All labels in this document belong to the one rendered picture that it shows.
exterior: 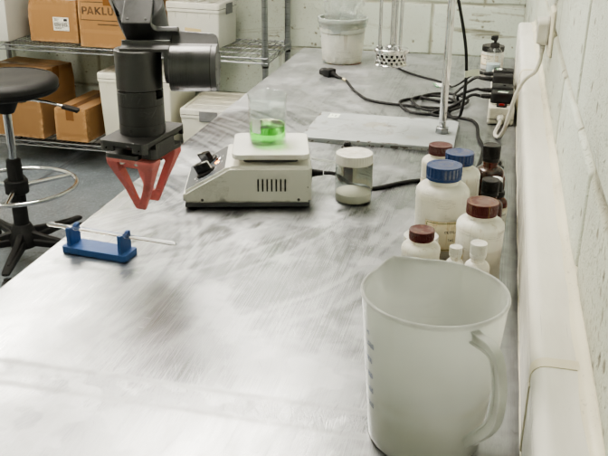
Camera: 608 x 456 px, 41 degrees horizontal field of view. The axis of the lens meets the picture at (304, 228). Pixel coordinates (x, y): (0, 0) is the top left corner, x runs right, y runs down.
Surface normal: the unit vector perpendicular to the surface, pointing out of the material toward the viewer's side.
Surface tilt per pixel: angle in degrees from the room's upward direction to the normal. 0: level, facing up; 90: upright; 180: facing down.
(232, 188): 90
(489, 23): 90
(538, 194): 0
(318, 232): 0
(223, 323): 0
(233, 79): 90
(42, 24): 91
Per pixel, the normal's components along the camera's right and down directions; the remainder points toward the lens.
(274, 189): 0.04, 0.39
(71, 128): -0.29, 0.36
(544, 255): 0.01, -0.92
